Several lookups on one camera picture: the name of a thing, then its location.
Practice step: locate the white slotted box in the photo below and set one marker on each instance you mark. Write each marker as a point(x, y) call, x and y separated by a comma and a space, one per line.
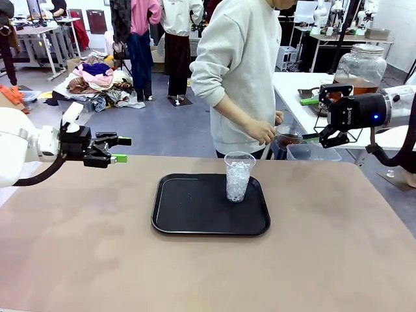
point(286, 58)

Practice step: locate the bystander in dark clothes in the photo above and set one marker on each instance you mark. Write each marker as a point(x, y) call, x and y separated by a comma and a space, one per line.
point(6, 48)

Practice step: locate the mannequin with pink top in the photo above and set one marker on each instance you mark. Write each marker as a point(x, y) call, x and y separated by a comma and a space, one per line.
point(143, 42)

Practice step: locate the red hanging cloth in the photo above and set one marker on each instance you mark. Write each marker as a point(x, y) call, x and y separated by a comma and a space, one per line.
point(80, 31)

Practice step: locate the clear cup with brown drink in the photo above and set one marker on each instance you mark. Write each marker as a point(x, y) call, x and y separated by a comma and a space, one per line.
point(289, 138)

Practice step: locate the orange cloth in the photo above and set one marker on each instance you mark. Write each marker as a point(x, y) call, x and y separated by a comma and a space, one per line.
point(11, 94)

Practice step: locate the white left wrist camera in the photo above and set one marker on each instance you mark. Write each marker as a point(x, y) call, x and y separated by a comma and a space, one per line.
point(73, 113)

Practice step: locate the grey metal desk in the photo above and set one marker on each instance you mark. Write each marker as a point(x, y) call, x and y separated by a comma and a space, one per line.
point(42, 35)

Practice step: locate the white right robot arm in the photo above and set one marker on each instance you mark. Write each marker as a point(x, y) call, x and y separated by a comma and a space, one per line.
point(401, 104)

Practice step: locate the mannequin with white sweatshirt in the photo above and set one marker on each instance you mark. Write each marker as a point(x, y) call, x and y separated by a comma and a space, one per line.
point(178, 48)

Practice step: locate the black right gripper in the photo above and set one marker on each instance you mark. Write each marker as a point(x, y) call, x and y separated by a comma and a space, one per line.
point(360, 110)

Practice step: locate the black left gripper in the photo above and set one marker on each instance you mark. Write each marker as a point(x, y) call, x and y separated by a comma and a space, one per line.
point(74, 143)

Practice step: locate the person's left hand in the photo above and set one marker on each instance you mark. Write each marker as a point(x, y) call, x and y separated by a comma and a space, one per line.
point(279, 118)

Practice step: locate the person's right forearm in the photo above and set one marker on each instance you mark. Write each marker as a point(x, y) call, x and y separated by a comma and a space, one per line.
point(234, 115)

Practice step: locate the person in grey sweatshirt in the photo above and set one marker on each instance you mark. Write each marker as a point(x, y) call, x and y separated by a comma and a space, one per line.
point(240, 65)

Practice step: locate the pile of colourful clothes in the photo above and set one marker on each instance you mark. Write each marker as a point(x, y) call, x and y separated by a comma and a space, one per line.
point(100, 81)

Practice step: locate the clear cup with ice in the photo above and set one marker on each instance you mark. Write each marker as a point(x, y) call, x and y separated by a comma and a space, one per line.
point(239, 182)

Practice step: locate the wooden top work table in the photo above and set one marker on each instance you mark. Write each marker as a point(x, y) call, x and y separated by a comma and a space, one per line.
point(351, 38)

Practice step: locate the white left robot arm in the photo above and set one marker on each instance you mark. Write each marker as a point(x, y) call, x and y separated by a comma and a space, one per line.
point(19, 143)

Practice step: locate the person's right hand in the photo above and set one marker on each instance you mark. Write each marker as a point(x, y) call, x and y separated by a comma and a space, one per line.
point(263, 133)

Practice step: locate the grey metal box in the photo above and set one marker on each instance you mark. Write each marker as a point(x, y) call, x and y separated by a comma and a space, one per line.
point(377, 33)

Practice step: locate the clear plastic bin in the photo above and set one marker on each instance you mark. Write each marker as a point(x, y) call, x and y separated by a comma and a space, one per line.
point(312, 153)

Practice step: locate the black vertical pole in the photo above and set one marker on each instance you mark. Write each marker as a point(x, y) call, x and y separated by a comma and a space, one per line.
point(341, 35)

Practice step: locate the black plastic tray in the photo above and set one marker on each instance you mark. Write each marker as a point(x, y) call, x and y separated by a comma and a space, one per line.
point(195, 208)

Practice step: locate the white side table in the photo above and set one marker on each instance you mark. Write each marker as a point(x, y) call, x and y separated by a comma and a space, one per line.
point(292, 84)

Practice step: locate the glass drink dispenser jar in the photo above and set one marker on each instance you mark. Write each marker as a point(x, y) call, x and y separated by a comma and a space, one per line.
point(360, 68)

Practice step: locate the dark brown board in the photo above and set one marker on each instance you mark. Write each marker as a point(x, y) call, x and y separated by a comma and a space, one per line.
point(96, 22)

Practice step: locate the clear storage box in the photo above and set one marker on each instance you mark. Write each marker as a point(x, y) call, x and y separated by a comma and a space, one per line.
point(31, 97)

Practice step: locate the dark hanging jacket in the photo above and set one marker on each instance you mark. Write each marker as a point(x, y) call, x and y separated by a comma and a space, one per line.
point(120, 19)

